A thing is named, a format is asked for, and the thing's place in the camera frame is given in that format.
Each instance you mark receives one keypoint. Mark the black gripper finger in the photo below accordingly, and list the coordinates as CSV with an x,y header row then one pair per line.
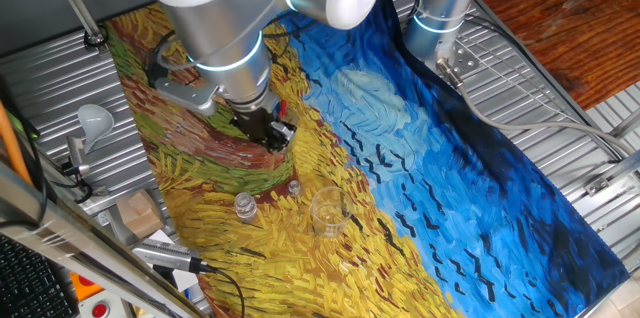
x,y
282,134
264,144

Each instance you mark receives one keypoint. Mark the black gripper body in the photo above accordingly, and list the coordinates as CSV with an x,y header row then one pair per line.
x,y
257,123

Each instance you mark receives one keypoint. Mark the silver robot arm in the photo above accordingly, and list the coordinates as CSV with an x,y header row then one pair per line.
x,y
225,33

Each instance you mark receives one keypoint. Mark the red bulb glass dropper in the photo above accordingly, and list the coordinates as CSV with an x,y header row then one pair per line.
x,y
283,108

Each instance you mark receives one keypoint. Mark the small clear glass vial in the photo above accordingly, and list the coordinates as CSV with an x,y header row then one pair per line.
x,y
294,188

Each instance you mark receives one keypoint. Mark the clear glass bottle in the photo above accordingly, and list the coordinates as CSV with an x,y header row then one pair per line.
x,y
246,205

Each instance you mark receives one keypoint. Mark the Van Gogh painting tablecloth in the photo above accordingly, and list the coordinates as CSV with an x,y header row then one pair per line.
x,y
400,183

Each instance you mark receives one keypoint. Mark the brown cardboard box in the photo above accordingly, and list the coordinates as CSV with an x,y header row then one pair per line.
x,y
140,213

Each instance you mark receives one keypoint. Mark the white plastic ladle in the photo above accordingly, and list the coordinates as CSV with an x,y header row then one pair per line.
x,y
95,123

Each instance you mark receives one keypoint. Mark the black table clamp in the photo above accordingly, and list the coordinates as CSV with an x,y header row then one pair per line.
x,y
80,183

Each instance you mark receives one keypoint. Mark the metal pole black foot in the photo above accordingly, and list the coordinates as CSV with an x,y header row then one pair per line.
x,y
75,3

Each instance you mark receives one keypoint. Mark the orange box red button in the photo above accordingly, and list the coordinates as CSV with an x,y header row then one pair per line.
x,y
82,283

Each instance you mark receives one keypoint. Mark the grey box red button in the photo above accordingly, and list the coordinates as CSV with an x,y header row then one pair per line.
x,y
100,309

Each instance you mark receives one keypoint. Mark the grey base conduit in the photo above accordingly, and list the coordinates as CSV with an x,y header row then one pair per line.
x,y
525,126

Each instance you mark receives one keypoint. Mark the orange pole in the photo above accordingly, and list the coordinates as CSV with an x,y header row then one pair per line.
x,y
10,143

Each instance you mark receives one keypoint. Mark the black keyboard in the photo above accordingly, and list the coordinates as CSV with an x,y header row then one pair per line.
x,y
30,288

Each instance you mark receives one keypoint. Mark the silver camera bracket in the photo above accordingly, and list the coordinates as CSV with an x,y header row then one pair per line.
x,y
187,95

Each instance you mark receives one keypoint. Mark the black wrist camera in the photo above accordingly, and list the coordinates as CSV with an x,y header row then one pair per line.
x,y
154,70

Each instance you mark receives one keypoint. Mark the silver depth camera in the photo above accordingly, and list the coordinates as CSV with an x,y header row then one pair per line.
x,y
160,254

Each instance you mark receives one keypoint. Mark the silver clamp mounted camera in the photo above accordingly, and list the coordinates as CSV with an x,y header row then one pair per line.
x,y
75,150

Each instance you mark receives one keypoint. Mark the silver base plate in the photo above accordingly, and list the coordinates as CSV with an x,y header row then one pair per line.
x,y
465,60

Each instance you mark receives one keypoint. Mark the aluminium frame bar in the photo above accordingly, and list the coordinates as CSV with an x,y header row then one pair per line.
x,y
75,238

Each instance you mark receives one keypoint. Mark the metal corner bracket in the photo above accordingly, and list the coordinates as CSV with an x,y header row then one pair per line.
x,y
597,185

